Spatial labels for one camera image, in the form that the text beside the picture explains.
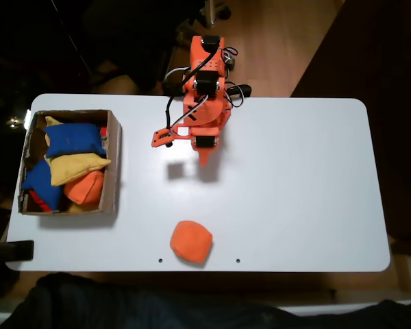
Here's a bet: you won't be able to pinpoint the orange bean bag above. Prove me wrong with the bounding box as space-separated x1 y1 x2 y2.
169 220 214 265
63 169 105 206

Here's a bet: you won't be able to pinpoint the cardboard box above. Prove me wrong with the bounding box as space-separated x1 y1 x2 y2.
18 109 123 217

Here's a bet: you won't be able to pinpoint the yellow bean bag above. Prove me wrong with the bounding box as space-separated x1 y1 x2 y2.
43 152 112 187
44 115 64 147
67 201 100 214

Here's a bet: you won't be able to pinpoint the blue bean bag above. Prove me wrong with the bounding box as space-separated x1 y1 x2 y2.
43 123 107 159
21 159 64 212

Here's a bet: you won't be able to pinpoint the black table clamp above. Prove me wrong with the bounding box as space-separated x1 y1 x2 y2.
225 83 253 100

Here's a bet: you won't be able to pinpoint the metal office chair base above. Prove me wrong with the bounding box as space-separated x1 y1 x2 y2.
174 0 232 45

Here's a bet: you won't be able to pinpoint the person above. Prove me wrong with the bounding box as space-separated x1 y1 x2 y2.
0 272 411 329

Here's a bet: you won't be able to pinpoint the shiny metal object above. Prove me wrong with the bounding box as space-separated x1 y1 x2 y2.
5 109 32 130

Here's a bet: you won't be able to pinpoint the black clamp block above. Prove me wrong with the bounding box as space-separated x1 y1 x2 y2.
0 241 34 264

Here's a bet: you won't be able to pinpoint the black white motor wires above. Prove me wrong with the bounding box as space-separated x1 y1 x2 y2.
221 46 248 108

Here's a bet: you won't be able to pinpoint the camera cable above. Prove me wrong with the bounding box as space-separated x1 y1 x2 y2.
162 66 192 149

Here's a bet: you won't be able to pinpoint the orange gripper camera mount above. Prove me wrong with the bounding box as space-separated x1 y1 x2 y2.
151 125 192 149

